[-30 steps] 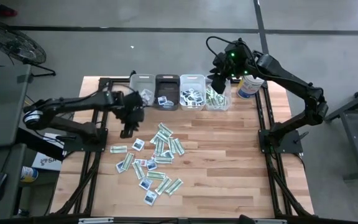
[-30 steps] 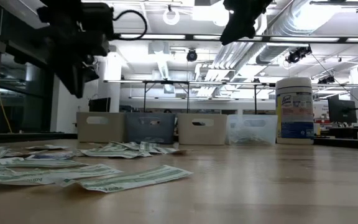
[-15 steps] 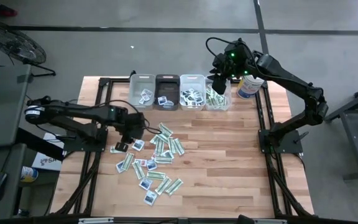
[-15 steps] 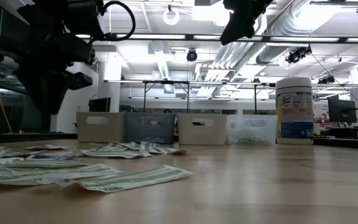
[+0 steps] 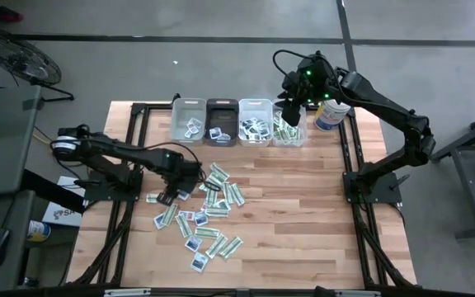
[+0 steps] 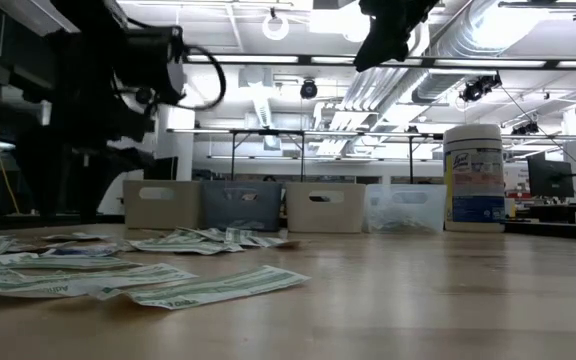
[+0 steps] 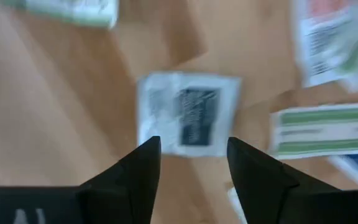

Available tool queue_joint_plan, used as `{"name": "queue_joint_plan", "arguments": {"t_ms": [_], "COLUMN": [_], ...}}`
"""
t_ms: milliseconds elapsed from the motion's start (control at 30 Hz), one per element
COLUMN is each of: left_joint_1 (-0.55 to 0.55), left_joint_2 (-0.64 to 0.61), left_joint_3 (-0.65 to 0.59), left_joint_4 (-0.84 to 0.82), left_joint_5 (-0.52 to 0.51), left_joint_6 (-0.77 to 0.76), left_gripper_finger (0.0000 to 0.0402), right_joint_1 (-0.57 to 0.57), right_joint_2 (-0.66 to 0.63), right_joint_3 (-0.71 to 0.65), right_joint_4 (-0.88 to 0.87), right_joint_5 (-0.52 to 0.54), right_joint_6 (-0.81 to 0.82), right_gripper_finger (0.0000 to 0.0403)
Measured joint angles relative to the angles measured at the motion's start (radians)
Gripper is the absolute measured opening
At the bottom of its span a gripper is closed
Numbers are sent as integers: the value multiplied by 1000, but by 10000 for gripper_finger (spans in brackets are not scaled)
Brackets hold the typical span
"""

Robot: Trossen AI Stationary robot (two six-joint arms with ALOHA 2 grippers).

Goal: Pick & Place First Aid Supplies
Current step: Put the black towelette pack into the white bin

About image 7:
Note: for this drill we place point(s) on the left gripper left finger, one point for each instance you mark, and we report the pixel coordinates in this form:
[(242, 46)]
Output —
[(135, 186)]

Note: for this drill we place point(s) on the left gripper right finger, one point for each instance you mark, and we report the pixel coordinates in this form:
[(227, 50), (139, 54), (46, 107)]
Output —
[(259, 186)]

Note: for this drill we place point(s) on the white packet red label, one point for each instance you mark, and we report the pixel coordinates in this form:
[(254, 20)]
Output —
[(319, 46)]

